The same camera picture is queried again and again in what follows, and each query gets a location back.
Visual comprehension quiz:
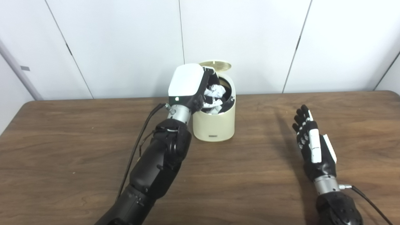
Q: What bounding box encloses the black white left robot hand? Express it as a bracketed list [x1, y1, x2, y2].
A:
[168, 63, 225, 114]

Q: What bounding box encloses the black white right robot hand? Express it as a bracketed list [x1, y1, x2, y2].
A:
[292, 105, 337, 182]

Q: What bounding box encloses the white paper ball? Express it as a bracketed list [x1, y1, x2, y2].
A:
[205, 84, 226, 99]

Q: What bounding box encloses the cream-colored round bin lid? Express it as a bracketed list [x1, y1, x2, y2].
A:
[199, 60, 232, 74]

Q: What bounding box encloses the black bin liner bag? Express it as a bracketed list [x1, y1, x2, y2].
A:
[218, 76, 235, 114]

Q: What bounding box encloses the cream-colored round bin body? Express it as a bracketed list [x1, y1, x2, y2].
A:
[192, 72, 236, 142]

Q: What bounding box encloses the thick black right wrist cable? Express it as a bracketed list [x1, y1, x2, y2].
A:
[339, 184, 394, 225]

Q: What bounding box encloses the thick black wrist cable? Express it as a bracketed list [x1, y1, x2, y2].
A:
[116, 103, 172, 200]
[339, 184, 394, 225]

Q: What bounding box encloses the thin black left arm wire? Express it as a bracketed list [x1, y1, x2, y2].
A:
[139, 128, 178, 157]

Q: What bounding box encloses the thick black left wrist cable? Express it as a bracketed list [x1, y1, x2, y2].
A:
[116, 103, 172, 200]

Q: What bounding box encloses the grey wall corner post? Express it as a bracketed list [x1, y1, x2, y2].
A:
[0, 39, 43, 101]

